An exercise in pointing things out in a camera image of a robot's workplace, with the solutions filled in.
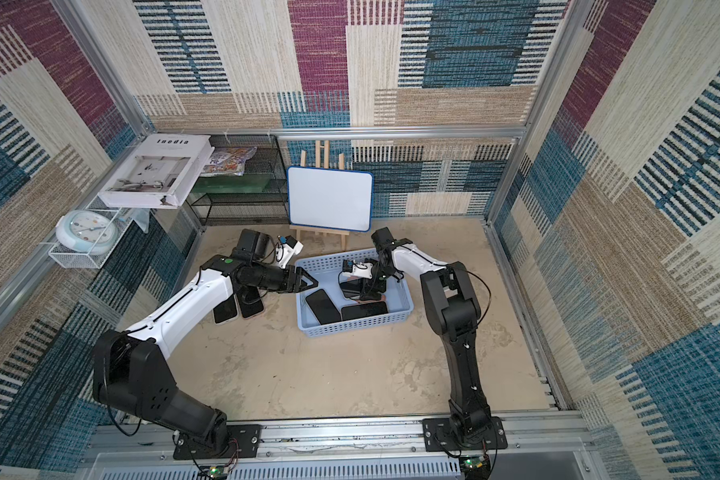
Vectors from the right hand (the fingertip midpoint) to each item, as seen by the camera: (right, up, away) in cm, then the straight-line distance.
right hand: (365, 281), depth 102 cm
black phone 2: (0, -8, -7) cm, 11 cm away
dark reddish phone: (-4, -2, -5) cm, 7 cm away
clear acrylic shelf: (-59, +18, -27) cm, 68 cm away
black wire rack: (-40, +30, +14) cm, 52 cm away
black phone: (-13, -8, -6) cm, 17 cm away
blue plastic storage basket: (-13, +3, +2) cm, 13 cm away
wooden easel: (-14, +39, -3) cm, 42 cm away
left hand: (-15, +2, -20) cm, 25 cm away
